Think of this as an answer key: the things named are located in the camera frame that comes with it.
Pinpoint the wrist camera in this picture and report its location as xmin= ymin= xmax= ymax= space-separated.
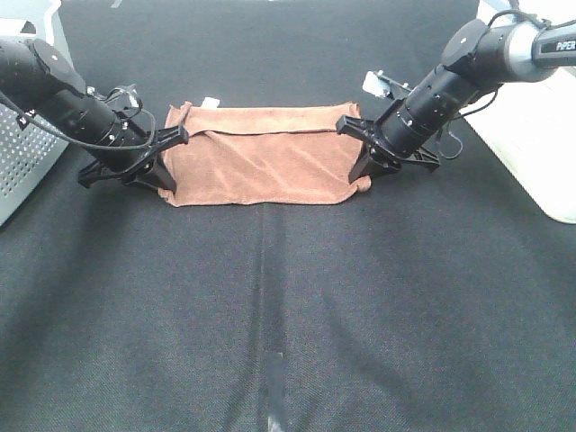
xmin=362 ymin=70 xmax=412 ymax=100
xmin=86 ymin=84 xmax=143 ymax=119

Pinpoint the grey perforated plastic basket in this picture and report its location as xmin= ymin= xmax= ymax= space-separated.
xmin=1 ymin=0 xmax=72 ymax=223

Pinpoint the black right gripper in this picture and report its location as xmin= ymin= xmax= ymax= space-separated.
xmin=336 ymin=96 xmax=440 ymax=184

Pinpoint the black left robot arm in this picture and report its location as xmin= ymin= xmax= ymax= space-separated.
xmin=1 ymin=39 xmax=189 ymax=192

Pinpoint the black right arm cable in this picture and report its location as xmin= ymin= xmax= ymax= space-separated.
xmin=431 ymin=8 xmax=554 ymax=161

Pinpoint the brown microfiber towel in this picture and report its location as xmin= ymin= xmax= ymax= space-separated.
xmin=157 ymin=102 xmax=372 ymax=207

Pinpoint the black fabric table cover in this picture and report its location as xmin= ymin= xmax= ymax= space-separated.
xmin=1 ymin=1 xmax=575 ymax=431

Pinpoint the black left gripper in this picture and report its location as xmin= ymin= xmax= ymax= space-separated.
xmin=77 ymin=119 xmax=189 ymax=193

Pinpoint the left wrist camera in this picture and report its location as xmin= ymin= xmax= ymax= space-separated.
xmin=86 ymin=84 xmax=143 ymax=119

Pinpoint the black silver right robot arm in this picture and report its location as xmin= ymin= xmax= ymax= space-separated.
xmin=336 ymin=15 xmax=575 ymax=182

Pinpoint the white woven-pattern plastic bin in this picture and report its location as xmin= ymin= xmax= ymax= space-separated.
xmin=457 ymin=0 xmax=576 ymax=225

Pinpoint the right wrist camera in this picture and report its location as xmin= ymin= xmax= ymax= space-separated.
xmin=362 ymin=70 xmax=412 ymax=100

